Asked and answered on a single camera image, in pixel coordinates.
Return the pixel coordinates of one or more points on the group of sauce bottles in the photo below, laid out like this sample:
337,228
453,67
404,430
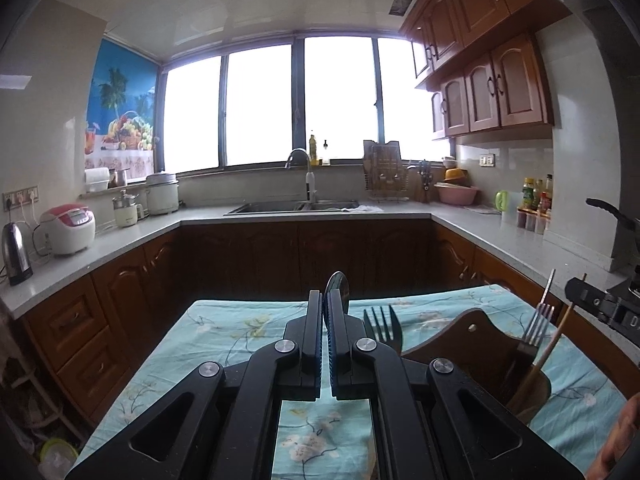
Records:
535,195

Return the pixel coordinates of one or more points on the curved steel faucet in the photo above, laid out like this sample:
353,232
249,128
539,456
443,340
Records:
310,182

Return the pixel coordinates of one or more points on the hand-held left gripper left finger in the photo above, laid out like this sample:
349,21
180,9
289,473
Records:
320,345

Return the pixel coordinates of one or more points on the wooden lower cabinets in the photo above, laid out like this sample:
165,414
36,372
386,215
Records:
240,260

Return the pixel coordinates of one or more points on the paper towel roll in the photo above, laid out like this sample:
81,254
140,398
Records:
97,180

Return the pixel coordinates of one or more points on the yellow oil bottle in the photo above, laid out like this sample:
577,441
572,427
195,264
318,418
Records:
313,150

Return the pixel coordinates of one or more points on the steel kitchen sink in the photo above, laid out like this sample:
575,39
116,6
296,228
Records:
280,207

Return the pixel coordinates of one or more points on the ceiling vent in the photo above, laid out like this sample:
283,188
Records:
401,4

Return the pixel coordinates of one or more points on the steel spoon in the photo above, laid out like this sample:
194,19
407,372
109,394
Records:
336,285

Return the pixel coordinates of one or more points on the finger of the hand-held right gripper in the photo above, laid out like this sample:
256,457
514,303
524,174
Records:
585,295

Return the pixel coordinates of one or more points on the row of spice jars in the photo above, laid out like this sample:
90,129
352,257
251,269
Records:
532,221

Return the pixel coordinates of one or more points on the white and pink rice cooker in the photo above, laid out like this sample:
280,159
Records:
67,232

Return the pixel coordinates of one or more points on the small white glass-lid cooker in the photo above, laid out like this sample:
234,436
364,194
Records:
127,212

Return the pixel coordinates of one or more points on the wall power outlet strip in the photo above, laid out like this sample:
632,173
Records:
20,198

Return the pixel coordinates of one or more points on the steel electric kettle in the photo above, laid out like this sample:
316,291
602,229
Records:
16,255

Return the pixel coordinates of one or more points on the white storage rack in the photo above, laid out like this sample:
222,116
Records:
25,400

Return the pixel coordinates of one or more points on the small steel fork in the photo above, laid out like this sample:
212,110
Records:
534,335

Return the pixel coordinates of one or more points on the kitchen window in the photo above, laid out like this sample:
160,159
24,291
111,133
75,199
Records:
260,110

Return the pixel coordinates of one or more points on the green plastic cup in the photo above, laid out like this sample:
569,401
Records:
502,201

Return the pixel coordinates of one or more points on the wooden utensil holder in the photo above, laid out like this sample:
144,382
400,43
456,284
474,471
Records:
465,340

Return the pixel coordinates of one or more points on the dish rack with cutting boards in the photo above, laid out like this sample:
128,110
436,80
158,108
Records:
384,170

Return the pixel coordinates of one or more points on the yellow bowl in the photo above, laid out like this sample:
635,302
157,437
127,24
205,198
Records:
456,176

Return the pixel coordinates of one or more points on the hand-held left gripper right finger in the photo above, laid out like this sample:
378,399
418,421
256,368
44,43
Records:
336,345

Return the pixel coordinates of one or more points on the small wall socket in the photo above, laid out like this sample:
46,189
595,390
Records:
487,159

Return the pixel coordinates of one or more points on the stacked white bowls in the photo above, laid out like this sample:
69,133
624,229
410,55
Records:
449,162

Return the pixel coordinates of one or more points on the tropical fruit wall poster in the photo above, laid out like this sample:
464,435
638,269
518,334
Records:
122,105

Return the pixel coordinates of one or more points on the clear soap dispenser bottle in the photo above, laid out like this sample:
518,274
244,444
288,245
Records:
325,155

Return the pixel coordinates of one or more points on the wooden cabinets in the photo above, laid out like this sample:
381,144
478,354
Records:
240,260
485,35

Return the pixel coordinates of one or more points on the person's right hand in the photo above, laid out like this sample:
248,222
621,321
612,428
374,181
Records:
617,435

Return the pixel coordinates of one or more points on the pink plastic basin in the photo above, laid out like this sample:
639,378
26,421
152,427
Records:
456,195

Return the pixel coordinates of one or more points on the long steel fork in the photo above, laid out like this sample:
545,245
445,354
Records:
382,335

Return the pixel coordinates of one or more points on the green lidded container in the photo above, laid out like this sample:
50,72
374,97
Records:
57,452

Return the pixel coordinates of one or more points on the grey kitchen countertop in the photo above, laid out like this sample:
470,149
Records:
115,247

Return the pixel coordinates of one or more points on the teal floral tablecloth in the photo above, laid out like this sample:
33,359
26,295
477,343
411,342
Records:
235,325

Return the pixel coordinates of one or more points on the red patterned wooden chopstick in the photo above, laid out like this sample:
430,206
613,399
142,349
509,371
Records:
547,350

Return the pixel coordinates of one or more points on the black wok with lid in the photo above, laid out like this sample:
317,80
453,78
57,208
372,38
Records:
607,210

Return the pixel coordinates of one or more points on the large white rice cooker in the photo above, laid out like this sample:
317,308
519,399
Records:
162,195

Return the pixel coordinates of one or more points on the wooden upper cabinets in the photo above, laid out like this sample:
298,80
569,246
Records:
485,35

